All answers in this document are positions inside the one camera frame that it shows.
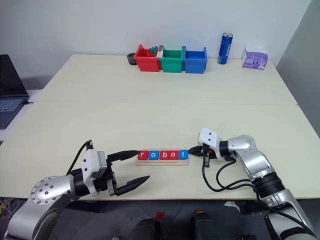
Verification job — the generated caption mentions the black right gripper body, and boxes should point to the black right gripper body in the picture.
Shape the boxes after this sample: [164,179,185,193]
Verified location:
[201,144,219,168]

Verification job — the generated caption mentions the dark grey laptop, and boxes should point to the dark grey laptop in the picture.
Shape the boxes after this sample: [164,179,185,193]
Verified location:
[0,54,30,130]

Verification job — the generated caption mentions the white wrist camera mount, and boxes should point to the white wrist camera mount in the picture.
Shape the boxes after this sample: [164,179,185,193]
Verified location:
[197,128,222,160]
[80,149,108,197]

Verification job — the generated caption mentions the tangled coloured wires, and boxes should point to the tangled coloured wires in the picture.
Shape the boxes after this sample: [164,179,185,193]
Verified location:
[0,197,16,221]

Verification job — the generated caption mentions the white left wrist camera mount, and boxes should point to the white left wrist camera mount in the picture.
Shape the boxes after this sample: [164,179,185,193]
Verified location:
[80,149,108,197]

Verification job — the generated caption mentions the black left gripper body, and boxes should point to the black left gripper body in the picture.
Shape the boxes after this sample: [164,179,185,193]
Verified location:
[93,161,119,197]

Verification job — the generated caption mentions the blue plastic bin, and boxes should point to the blue plastic bin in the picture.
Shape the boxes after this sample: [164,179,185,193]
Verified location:
[183,46,208,75]

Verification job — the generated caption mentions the short black right arm cable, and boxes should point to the short black right arm cable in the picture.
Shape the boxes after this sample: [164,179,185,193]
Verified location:
[216,159,254,188]

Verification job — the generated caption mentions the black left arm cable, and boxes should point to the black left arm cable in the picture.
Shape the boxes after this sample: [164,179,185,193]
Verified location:
[66,139,95,176]

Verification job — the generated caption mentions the black round ring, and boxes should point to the black round ring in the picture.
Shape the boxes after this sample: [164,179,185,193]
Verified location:
[126,52,138,66]

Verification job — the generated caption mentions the purple tissue pack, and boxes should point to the purple tissue pack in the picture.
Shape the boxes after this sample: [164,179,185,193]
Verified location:
[241,46,269,70]

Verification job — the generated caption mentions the tall blue drink can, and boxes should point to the tall blue drink can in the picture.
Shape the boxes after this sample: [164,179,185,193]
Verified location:
[216,31,234,65]

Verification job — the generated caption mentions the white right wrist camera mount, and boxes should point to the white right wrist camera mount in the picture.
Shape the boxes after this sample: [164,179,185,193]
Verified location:
[197,128,222,160]

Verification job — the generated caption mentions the green plastic bin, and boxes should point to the green plastic bin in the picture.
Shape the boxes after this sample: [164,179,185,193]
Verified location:
[157,45,186,73]

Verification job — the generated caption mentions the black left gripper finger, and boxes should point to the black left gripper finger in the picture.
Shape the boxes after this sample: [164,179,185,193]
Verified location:
[115,175,151,196]
[107,149,140,163]

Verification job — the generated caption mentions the red plastic bin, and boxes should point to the red plastic bin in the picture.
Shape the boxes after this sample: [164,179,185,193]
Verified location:
[133,44,161,73]

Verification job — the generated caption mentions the long black right arm cable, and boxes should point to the long black right arm cable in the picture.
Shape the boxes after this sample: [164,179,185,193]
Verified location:
[201,149,255,193]

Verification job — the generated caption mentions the wooden letter tray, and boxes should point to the wooden letter tray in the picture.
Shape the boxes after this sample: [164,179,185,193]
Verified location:
[135,156,189,168]

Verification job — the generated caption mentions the dark rounded shape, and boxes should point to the dark rounded shape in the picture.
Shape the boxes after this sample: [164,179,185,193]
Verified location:
[191,211,219,240]
[134,217,161,240]

